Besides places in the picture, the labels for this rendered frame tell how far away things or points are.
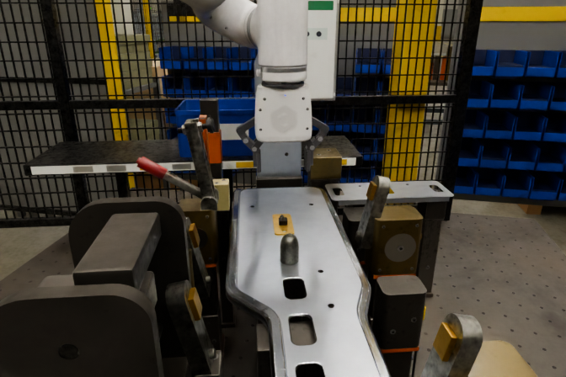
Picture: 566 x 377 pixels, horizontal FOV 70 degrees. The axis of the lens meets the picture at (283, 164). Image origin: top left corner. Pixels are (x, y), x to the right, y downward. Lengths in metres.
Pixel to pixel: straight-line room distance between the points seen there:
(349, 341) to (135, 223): 0.30
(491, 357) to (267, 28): 0.54
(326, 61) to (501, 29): 1.42
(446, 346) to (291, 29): 0.49
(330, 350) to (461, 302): 0.69
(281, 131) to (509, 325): 0.74
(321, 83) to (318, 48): 0.11
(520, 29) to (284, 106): 1.99
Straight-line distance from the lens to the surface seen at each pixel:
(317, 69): 1.28
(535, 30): 2.59
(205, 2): 0.61
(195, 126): 0.72
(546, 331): 1.19
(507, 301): 1.24
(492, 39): 2.53
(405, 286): 0.69
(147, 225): 0.43
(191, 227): 0.61
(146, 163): 0.77
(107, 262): 0.38
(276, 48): 0.68
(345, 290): 0.64
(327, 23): 1.28
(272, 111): 0.70
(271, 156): 1.03
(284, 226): 0.80
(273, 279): 0.66
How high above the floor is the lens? 1.38
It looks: 19 degrees down
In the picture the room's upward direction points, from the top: straight up
